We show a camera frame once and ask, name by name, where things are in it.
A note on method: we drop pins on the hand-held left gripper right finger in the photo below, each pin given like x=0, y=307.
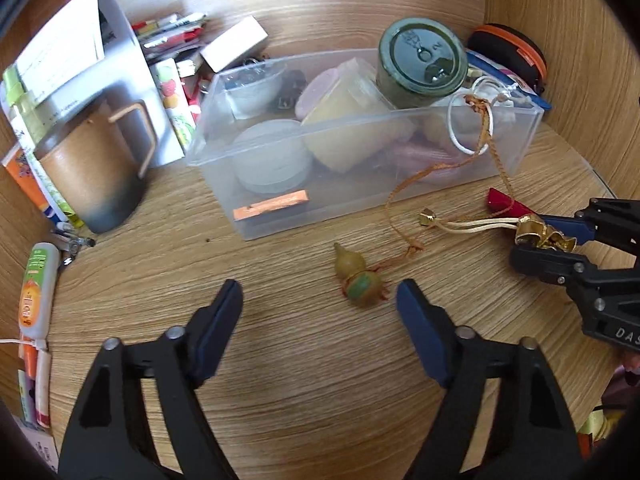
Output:
x=425, y=335

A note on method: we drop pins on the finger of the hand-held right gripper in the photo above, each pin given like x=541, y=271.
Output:
x=575, y=227
x=545, y=262

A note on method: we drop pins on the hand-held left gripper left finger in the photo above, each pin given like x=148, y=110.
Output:
x=220, y=320

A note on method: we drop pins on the red pouch with gold charm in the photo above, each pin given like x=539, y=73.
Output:
x=505, y=202

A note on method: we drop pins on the clear plastic storage box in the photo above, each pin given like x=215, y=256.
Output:
x=350, y=195

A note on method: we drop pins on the white round container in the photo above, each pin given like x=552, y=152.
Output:
x=272, y=157

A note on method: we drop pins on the cream clear jar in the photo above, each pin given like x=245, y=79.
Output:
x=350, y=125

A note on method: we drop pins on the dark green spray bottle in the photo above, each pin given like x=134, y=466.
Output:
x=420, y=55

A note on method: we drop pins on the wooden desktop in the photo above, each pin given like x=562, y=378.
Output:
x=300, y=400

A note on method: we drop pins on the small metal tools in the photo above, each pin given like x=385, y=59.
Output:
x=75, y=244

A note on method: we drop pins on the blue pencil case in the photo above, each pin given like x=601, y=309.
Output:
x=500, y=71

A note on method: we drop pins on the small white tube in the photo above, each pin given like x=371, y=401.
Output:
x=42, y=385

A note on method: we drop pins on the brown mug with lid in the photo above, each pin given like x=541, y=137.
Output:
x=95, y=175

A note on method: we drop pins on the black orange zip case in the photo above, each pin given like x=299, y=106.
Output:
x=515, y=42

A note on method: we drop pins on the fruit print carton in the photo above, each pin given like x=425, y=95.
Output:
x=172, y=100

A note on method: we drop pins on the white ceramic bowl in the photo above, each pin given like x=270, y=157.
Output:
x=252, y=95

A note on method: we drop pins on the dark grey small item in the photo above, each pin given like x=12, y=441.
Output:
x=290, y=90

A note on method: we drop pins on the black binder clips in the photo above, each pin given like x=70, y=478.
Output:
x=252, y=64

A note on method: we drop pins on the white metal bookend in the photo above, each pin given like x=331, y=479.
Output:
x=125, y=60

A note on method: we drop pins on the small white cardboard box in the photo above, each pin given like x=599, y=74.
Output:
x=235, y=42

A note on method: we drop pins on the light green bottle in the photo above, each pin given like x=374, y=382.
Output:
x=22, y=105

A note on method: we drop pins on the white paper sheet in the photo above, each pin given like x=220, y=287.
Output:
x=60, y=55

